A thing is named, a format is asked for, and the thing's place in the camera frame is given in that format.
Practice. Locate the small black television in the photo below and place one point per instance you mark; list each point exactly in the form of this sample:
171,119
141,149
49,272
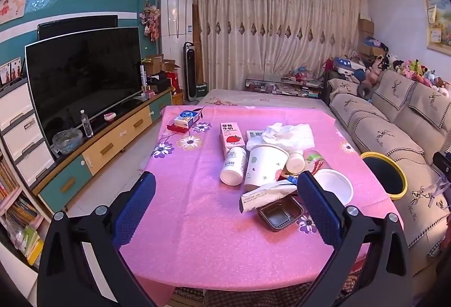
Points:
77,25

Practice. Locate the pink plush bear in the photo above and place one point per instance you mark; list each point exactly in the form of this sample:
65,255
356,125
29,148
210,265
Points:
374,71

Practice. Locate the small paper cup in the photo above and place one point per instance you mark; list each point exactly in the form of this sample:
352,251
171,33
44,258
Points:
295,162

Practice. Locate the clear colourful plastic wrapper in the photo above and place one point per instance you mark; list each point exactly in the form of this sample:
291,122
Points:
315,162

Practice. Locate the flat red box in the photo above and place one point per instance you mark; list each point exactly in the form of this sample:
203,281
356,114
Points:
174,128

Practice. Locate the beige sofa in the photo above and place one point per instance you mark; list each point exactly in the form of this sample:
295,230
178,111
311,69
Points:
373,123

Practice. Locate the clear water bottle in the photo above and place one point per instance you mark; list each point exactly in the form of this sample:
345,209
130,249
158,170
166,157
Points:
86,123

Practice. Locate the grey neck pillow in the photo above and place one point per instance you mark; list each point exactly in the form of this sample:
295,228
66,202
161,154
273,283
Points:
364,90

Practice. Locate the stack of cardboard boxes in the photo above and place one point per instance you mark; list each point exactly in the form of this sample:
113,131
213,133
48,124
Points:
365,32

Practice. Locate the strawberry milk carton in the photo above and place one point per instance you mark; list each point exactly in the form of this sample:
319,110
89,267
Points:
230,136

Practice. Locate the black box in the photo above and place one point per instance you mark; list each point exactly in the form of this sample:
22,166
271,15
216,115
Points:
158,83

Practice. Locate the cream floral cloth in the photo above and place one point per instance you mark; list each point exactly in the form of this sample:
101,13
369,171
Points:
246,99

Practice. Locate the small pink dish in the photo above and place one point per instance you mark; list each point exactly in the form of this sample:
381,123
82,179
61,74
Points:
110,116

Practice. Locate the white paper packet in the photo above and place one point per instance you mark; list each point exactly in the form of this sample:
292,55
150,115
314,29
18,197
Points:
264,196

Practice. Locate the hanging flower decoration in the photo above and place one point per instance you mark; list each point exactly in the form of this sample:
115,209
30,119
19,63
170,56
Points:
149,19

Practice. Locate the tall white narrow box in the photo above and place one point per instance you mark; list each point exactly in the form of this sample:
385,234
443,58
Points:
143,78

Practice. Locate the white drawer unit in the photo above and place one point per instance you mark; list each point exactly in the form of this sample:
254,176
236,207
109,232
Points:
17,130

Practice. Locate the white standing air conditioner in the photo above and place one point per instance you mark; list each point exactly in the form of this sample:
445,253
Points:
176,21

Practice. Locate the plastic bag with greens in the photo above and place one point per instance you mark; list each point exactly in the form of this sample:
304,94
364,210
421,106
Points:
67,142

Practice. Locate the black tower fan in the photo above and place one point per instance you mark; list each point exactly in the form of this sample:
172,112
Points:
190,71

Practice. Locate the patterned rug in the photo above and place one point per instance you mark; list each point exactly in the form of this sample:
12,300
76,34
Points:
188,294

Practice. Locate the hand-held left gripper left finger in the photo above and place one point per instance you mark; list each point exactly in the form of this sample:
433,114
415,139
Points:
135,208

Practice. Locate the blue tissue box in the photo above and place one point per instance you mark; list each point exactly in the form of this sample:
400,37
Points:
186,117

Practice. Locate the cream patterned curtain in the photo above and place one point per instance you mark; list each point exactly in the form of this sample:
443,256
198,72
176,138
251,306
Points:
274,39

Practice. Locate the framed flower painting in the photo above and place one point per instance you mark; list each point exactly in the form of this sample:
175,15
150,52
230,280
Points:
438,21

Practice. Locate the cartoon wall poster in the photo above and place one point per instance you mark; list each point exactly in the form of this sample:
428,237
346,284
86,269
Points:
12,5

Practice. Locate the white paper towel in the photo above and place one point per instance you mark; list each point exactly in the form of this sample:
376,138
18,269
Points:
289,136

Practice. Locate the yellow rimmed black bin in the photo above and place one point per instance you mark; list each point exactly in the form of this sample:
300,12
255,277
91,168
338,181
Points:
384,176

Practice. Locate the black plastic tray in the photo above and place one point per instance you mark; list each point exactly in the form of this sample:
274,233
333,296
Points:
280,217

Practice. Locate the large curved television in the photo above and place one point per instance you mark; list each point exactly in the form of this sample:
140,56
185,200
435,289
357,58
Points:
84,81

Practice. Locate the pink floral tablecloth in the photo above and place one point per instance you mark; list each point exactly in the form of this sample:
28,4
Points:
197,222

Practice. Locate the red bag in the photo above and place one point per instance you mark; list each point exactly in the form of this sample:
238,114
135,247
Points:
173,81

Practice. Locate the wooden bucket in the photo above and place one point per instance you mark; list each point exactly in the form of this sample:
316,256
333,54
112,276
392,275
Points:
177,98

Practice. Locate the glass low table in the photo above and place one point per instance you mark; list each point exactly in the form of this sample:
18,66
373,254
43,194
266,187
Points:
282,86

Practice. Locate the photo frame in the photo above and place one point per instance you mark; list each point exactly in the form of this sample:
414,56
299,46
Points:
16,68
5,74

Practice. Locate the white plastic bottle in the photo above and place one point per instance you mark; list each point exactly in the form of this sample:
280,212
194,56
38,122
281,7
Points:
233,166

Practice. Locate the shelf of books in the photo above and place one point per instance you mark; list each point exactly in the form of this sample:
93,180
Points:
17,219

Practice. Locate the blue star plush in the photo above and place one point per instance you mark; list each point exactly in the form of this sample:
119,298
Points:
347,65

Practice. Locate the open cardboard box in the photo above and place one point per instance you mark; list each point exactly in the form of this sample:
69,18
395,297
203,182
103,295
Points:
153,64
171,65

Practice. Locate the teal and yellow cabinet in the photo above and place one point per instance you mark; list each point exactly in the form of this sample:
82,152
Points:
116,141

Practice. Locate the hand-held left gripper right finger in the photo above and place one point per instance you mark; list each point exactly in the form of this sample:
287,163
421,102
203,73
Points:
317,208

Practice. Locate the white plastic bowl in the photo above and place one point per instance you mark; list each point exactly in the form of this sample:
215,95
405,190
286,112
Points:
334,187

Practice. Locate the large white paper cup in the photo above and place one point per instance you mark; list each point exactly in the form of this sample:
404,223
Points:
262,162

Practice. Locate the white label card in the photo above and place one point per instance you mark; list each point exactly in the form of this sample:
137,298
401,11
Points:
254,135

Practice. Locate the row of plush toys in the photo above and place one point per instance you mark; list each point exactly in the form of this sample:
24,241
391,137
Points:
412,69

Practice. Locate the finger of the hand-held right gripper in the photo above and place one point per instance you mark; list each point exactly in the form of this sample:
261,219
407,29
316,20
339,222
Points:
443,166

